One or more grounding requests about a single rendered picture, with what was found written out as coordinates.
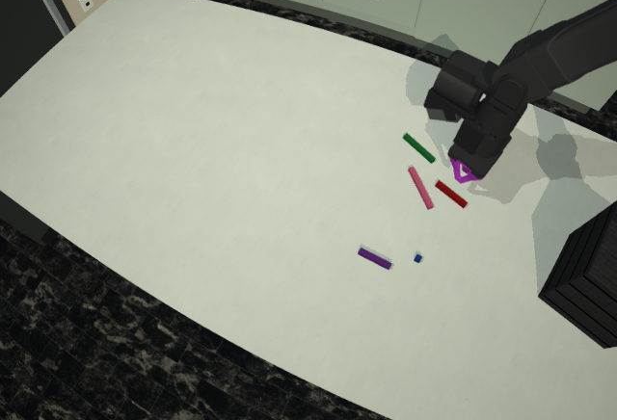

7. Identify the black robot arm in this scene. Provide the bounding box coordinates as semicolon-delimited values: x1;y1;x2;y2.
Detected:
424;0;617;155

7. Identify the purple rod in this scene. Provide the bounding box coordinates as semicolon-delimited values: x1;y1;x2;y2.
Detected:
358;248;392;270

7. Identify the green rod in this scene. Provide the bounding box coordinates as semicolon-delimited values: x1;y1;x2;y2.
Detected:
403;133;436;164

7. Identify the pink rod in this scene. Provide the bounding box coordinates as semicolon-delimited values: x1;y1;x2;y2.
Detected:
408;167;434;210

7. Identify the dark red rod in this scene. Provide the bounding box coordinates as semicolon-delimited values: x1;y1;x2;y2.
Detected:
435;180;468;208

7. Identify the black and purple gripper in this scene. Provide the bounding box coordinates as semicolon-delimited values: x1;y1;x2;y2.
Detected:
447;114;512;184

